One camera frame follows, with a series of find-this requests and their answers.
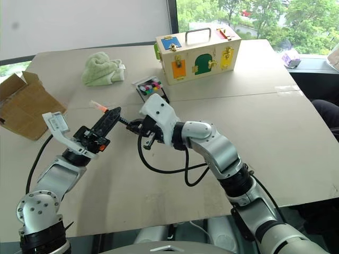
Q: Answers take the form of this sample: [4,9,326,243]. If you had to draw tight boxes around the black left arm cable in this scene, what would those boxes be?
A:
[25,134,53,195]

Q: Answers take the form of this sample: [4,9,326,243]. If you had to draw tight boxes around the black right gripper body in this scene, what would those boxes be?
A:
[137,115,165,151]

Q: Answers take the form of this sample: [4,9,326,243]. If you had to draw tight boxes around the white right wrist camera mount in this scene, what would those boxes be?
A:
[139,93,179,147]

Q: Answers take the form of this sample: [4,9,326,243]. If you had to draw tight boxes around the open brown cardboard box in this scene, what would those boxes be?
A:
[0,71,68,141]

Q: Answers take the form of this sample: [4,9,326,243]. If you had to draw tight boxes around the light green towel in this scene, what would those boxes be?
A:
[80,51,126,87]

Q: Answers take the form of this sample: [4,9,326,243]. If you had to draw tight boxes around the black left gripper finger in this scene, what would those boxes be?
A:
[91,107,120,135]
[99,107,122,139]

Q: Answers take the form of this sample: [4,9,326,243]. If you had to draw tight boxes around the white roller blind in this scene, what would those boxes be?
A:
[0,0,171,61]

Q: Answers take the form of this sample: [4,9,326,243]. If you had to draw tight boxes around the translucent orange highlighter pen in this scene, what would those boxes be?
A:
[89,99,109,113]

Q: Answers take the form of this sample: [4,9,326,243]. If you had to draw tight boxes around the dark rounded shape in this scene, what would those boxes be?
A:
[310,98,339,131]

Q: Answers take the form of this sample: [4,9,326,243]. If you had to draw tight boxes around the grey rounded shape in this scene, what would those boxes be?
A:
[206,217,239,253]
[133,224,172,246]

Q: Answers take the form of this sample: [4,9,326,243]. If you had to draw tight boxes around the silver robot torso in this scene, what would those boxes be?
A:
[98,240,222,254]

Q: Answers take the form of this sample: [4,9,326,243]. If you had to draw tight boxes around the black window ledge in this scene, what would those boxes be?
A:
[287,53,339,103]

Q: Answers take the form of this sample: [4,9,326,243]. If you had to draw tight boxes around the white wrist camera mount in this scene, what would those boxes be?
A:
[139,93,179,147]
[42,111,100,160]

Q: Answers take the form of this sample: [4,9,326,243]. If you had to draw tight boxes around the brown cardboard table cover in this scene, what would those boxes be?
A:
[22,39,301,111]
[0,89,339,237]

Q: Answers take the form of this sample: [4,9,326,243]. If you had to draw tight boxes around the black marker pen case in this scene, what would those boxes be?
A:
[131,76,171,104]

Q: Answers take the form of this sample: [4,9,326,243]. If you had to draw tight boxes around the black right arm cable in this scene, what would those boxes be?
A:
[137,131,210,187]

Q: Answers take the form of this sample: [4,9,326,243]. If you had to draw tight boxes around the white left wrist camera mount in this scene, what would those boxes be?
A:
[42,111,100,160]

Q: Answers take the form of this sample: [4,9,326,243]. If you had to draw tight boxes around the purple tissue pack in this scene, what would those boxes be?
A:
[281,50,302,68]

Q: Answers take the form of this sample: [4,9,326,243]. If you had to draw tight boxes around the clear plastic container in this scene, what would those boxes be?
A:
[326,43,339,75]

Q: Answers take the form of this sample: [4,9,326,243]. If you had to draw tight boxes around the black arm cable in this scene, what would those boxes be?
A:
[137,131,210,187]
[25,134,53,195]

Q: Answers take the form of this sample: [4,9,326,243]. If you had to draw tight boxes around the white cable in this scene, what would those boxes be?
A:
[184,219,210,237]

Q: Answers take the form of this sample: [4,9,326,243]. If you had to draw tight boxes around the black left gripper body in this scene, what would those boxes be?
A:
[73,125,111,155]

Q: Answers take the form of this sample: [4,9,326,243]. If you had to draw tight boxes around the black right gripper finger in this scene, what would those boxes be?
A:
[119,117,145,129]
[126,124,144,137]

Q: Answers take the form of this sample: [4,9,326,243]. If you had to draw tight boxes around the metal lock box handle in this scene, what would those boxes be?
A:
[185,27,212,45]

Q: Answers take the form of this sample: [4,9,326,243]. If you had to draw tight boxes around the wooden lock box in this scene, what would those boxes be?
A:
[154,27,243,86]

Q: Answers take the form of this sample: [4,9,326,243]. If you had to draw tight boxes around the dark window frame post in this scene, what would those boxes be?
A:
[167,0,179,42]

